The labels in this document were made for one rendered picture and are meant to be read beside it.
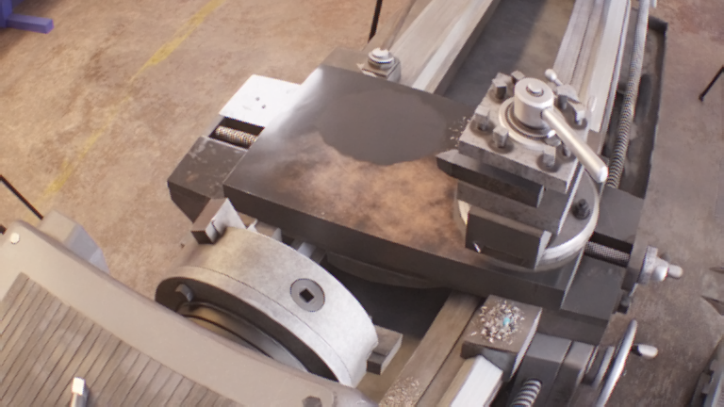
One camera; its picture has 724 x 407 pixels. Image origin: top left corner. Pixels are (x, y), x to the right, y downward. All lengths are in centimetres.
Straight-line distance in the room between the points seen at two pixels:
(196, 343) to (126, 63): 278
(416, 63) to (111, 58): 194
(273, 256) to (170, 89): 230
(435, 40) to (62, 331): 130
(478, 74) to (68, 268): 134
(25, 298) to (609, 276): 96
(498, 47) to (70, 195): 155
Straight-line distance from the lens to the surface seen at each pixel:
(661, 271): 138
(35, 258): 84
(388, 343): 102
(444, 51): 183
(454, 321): 137
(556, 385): 143
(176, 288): 98
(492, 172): 121
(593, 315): 134
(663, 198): 288
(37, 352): 75
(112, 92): 332
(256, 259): 94
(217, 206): 99
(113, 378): 71
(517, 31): 216
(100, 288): 78
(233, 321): 94
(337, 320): 95
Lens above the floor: 191
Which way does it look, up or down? 44 degrees down
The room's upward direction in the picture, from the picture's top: 2 degrees counter-clockwise
